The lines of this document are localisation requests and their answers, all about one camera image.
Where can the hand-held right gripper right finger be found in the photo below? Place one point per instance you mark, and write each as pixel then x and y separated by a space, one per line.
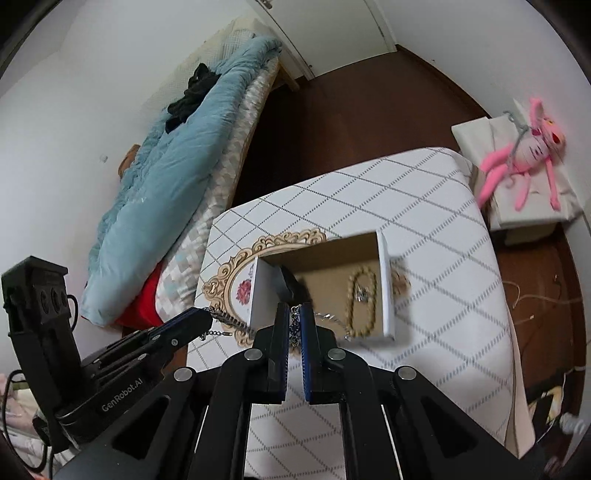
pixel 306 355

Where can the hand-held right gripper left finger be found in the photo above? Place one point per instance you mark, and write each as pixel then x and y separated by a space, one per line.
pixel 278 350

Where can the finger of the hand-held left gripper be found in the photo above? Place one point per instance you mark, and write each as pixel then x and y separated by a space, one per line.
pixel 184 336
pixel 187 316

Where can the white cardboard jewelry box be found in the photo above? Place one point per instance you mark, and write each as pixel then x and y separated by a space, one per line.
pixel 385 295

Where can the red cloth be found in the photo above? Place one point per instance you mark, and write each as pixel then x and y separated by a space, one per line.
pixel 141 304

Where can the small black case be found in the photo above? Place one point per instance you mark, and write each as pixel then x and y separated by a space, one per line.
pixel 290 284

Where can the pink patterned cloth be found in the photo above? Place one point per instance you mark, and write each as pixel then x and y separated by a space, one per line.
pixel 18 429

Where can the light blue duvet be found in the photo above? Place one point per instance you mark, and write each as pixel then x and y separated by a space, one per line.
pixel 184 161

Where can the brown cushion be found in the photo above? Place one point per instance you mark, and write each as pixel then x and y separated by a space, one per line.
pixel 128 161

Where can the grey patterned bed mattress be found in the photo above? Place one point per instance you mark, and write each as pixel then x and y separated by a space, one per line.
pixel 233 152

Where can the white checked tablecloth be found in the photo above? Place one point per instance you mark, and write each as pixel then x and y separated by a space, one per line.
pixel 415 207

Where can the black clothes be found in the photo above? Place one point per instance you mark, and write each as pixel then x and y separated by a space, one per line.
pixel 191 97

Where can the dark cloth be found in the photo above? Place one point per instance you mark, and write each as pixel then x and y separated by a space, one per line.
pixel 549 397

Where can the white pillow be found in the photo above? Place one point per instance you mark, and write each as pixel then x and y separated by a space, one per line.
pixel 235 41

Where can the pink plush toy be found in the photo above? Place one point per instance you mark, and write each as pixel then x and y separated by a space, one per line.
pixel 531 147

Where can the white door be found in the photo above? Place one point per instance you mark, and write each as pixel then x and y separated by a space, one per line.
pixel 323 27

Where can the wooden bed frame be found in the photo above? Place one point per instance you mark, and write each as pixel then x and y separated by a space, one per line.
pixel 287 77

